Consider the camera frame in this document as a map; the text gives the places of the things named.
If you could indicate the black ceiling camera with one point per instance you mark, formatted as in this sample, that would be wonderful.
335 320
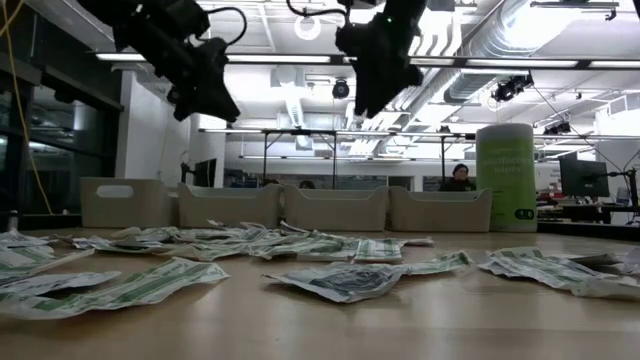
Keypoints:
510 89
340 89
557 129

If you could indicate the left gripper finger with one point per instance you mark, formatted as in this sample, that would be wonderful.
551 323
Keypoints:
224 107
192 105

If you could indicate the silver ventilation duct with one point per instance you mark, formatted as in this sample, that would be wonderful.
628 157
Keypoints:
500 35

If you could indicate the person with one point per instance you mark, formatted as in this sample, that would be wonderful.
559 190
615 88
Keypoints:
306 184
457 180

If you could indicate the black computer monitor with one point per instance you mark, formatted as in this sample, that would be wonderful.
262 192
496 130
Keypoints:
207 172
583 177

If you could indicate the green disinfectant wipes canister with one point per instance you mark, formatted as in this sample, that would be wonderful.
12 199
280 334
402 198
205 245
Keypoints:
505 175

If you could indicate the black workstation frame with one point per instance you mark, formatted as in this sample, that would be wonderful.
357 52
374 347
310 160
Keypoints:
300 132

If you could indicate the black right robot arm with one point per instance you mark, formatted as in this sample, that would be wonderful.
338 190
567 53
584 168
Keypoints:
405 7

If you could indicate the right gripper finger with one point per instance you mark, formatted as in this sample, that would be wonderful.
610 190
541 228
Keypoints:
369 97
395 94

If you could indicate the black bar with light strips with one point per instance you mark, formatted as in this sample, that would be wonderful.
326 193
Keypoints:
582 64

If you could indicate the light grey plastic bin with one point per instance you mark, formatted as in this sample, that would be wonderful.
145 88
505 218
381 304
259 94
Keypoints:
140 205
227 207
437 210
335 210

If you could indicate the dark office desk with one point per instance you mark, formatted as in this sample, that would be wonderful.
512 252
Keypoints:
585 212

